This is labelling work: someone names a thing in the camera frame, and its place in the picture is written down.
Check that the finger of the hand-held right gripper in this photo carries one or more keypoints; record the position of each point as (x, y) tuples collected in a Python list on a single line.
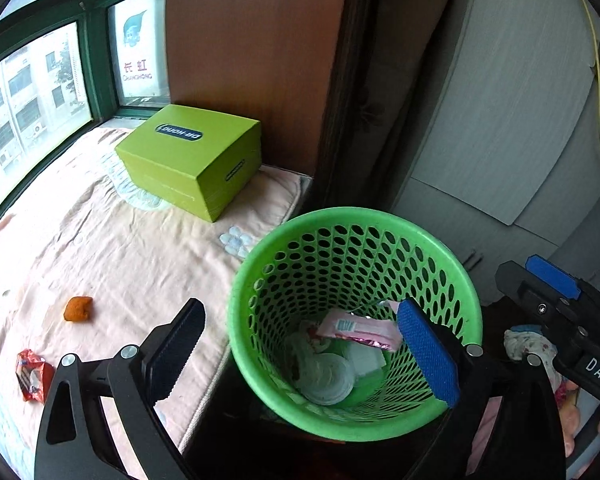
[(552, 275)]

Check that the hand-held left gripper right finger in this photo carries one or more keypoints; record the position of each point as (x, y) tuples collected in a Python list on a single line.
[(427, 355)]

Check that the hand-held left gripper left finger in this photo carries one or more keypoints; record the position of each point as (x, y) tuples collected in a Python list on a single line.
[(177, 345)]

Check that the pink snack wrapper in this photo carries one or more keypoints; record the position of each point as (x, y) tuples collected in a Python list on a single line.
[(355, 327)]

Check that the green perforated plastic basket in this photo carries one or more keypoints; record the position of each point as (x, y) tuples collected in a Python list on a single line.
[(260, 320)]

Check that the white round plastic lid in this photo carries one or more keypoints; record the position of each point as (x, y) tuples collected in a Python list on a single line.
[(325, 380)]

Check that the floral cloth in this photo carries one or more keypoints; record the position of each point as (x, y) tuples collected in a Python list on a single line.
[(530, 345)]

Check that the orange cake piece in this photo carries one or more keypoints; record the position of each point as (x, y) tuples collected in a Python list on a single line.
[(77, 309)]

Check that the orange snack wrapper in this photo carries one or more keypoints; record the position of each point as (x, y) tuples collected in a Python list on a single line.
[(35, 375)]

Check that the green cardboard box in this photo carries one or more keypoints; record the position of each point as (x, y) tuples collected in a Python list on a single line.
[(190, 160)]

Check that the window sticker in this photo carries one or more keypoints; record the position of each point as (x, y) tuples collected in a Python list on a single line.
[(135, 30)]

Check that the brown wooden board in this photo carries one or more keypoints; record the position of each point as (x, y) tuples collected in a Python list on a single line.
[(255, 35)]

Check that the dark wooden post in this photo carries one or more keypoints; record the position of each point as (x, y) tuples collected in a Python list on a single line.
[(375, 85)]

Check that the green window frame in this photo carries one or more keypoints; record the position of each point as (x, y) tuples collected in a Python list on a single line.
[(95, 60)]

